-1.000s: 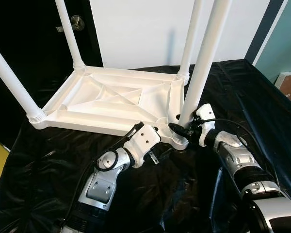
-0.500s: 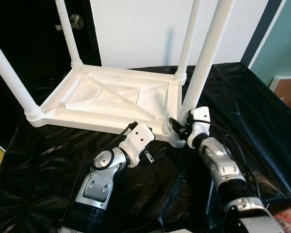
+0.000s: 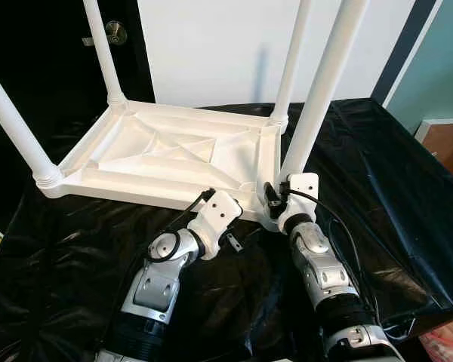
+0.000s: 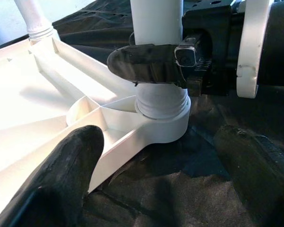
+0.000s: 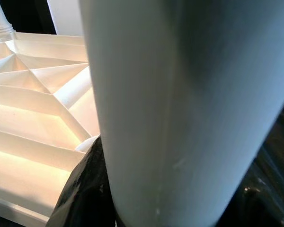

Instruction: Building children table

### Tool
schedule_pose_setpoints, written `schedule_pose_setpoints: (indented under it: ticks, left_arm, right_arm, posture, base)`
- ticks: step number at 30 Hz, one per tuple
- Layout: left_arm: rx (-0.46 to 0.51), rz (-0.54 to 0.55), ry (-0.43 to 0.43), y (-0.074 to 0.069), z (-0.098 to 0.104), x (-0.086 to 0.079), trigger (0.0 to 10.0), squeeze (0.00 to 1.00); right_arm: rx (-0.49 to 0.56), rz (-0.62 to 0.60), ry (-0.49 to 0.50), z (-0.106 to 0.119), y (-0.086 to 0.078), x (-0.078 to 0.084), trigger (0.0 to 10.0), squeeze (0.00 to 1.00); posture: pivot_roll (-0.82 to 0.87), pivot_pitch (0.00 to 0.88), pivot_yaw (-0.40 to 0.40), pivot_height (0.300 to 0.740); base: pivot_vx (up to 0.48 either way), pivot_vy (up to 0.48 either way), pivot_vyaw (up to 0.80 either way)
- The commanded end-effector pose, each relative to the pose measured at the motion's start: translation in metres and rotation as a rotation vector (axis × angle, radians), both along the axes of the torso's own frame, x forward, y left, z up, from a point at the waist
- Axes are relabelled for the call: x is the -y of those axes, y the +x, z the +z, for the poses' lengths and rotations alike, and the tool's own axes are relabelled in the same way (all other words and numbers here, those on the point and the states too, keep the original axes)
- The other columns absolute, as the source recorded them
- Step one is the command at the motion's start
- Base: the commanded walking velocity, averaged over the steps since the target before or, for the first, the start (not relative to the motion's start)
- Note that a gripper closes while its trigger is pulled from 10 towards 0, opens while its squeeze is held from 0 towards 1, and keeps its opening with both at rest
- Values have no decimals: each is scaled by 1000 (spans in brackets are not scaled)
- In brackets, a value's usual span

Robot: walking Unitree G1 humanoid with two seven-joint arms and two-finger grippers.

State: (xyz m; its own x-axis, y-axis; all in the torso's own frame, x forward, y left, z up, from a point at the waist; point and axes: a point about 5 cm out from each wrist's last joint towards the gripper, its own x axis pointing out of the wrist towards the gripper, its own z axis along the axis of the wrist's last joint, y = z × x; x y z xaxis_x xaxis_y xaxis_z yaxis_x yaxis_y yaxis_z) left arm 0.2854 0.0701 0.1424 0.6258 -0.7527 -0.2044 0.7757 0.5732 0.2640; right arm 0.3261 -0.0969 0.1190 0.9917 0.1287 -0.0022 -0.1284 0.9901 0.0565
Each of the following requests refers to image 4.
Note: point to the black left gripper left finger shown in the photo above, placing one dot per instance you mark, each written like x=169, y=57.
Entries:
x=56, y=179

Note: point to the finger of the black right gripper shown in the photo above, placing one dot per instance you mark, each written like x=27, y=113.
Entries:
x=144, y=63

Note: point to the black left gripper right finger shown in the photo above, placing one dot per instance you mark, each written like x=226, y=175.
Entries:
x=258, y=179

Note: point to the white plastic table leg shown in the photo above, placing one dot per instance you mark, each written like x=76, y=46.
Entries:
x=156, y=21
x=33, y=14

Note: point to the white plastic table top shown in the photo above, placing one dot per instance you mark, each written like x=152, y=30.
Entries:
x=26, y=94

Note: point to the black plastic table cover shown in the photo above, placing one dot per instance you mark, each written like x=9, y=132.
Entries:
x=180, y=189

